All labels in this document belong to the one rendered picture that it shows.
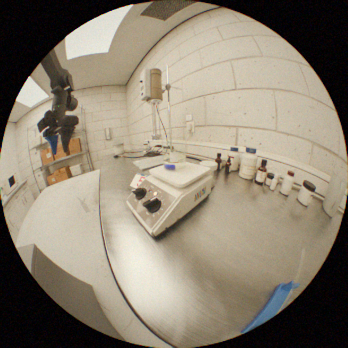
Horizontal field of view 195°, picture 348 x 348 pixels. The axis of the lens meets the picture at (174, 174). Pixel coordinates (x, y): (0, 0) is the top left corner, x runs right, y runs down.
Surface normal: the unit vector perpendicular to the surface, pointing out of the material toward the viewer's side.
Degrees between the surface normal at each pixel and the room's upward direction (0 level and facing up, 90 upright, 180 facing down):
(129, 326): 0
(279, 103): 90
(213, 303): 0
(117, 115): 90
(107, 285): 0
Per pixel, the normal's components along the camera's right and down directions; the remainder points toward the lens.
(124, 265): -0.04, -0.92
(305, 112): -0.79, 0.27
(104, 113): 0.61, 0.28
